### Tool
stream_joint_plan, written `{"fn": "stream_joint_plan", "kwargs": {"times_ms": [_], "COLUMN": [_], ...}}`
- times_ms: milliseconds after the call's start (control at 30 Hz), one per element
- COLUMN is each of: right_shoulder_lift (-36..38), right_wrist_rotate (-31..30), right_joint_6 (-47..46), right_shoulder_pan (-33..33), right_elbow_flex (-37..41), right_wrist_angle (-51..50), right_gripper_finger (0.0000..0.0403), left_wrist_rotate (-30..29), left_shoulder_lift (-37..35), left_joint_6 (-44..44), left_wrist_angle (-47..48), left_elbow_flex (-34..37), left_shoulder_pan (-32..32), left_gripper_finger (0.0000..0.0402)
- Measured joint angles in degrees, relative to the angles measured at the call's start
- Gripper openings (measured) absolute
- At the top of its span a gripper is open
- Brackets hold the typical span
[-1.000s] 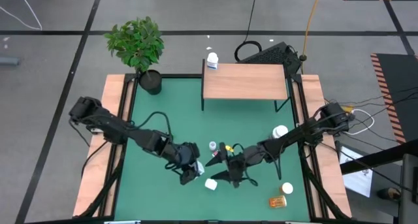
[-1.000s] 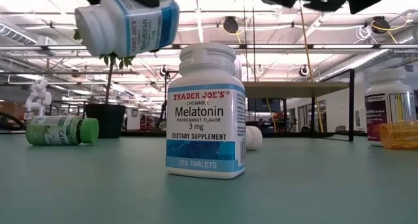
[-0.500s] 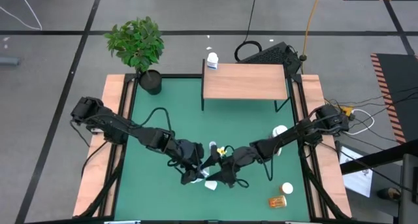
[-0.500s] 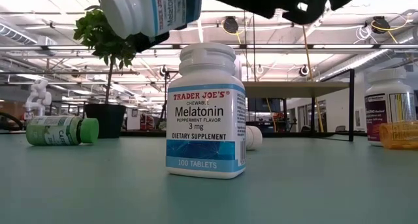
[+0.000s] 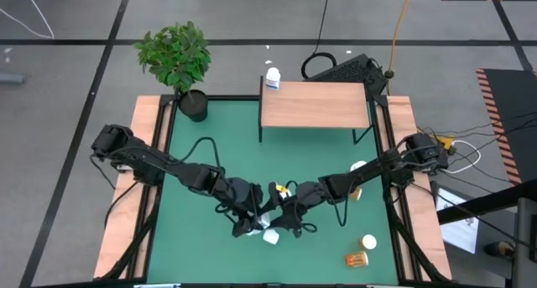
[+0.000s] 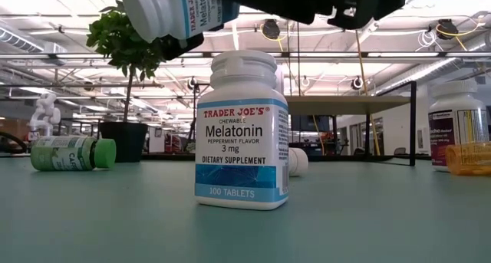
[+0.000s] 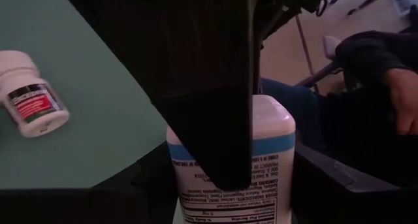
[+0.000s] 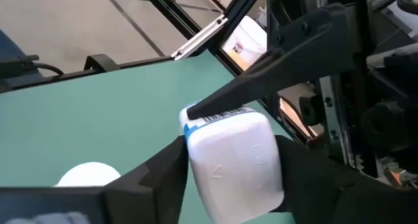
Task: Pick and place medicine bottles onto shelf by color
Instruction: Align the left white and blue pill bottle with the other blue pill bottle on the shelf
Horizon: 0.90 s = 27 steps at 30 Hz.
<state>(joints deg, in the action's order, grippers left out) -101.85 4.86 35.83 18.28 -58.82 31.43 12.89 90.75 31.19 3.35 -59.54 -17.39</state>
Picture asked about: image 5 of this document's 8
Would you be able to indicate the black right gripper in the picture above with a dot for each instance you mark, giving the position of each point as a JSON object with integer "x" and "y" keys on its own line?
{"x": 302, "y": 200}

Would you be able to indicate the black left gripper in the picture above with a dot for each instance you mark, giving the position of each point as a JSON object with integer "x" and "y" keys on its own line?
{"x": 245, "y": 195}

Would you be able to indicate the orange pill bottle white cap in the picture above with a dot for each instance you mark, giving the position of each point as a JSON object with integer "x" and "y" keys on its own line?
{"x": 368, "y": 242}
{"x": 356, "y": 259}
{"x": 357, "y": 193}

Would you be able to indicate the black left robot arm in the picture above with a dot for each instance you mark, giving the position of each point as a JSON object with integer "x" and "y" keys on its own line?
{"x": 159, "y": 162}

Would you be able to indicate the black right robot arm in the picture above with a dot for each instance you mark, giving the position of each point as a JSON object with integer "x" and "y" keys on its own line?
{"x": 377, "y": 168}

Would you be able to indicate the wooden table side panel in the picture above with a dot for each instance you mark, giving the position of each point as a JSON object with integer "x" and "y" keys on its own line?
{"x": 126, "y": 237}
{"x": 419, "y": 221}

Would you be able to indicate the black mesh computer case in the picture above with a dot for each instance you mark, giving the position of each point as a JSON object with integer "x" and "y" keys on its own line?
{"x": 352, "y": 71}

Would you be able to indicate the green plant in black pot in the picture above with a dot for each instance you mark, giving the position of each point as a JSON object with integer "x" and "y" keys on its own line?
{"x": 176, "y": 57}

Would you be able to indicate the white printed sheet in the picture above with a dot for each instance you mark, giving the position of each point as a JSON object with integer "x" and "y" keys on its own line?
{"x": 461, "y": 233}

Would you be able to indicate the yellow power strip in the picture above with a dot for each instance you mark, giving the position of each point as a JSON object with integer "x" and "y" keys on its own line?
{"x": 446, "y": 142}

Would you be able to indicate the black beam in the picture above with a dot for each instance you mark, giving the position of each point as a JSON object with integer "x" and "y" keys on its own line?
{"x": 486, "y": 202}

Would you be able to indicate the person's shoe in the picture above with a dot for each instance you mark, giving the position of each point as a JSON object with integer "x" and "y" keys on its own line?
{"x": 499, "y": 249}

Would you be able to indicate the grey floor bar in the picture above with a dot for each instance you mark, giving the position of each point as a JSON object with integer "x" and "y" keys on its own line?
{"x": 10, "y": 78}

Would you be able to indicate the wooden shelf with black frame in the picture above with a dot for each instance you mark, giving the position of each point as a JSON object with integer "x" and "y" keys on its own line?
{"x": 314, "y": 105}

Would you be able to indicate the black table frame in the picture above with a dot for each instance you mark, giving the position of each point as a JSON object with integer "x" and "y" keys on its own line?
{"x": 235, "y": 97}

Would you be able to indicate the grey post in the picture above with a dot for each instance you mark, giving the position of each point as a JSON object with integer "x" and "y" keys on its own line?
{"x": 526, "y": 237}

